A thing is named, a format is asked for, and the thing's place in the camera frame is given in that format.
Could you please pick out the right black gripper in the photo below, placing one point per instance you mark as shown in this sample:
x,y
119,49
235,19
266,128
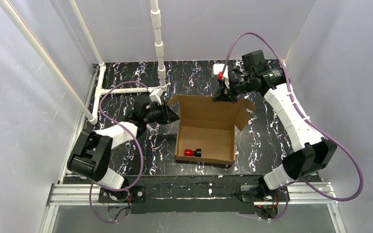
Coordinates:
x,y
226,87

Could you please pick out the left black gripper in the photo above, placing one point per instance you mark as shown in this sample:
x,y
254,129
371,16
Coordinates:
x,y
166,112

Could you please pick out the brown cardboard box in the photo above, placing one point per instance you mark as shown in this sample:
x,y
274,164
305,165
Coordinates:
x,y
209,126

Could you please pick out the red black knob toy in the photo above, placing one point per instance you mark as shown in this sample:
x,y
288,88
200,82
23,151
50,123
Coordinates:
x,y
194,153

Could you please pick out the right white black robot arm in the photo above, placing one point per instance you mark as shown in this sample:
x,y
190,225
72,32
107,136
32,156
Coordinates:
x,y
311,150

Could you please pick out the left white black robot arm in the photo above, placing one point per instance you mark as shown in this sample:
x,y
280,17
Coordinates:
x,y
91,153

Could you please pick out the silver wrench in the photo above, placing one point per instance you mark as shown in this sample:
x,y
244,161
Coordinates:
x,y
153,131

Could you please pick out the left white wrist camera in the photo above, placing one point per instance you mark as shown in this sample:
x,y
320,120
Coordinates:
x,y
155,94

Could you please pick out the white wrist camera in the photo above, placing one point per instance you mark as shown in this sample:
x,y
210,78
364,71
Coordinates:
x,y
220,72
155,94

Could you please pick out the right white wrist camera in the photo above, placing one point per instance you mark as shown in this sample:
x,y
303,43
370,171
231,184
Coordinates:
x,y
220,72

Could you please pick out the aluminium rail base frame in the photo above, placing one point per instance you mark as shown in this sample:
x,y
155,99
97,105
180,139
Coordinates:
x,y
196,197

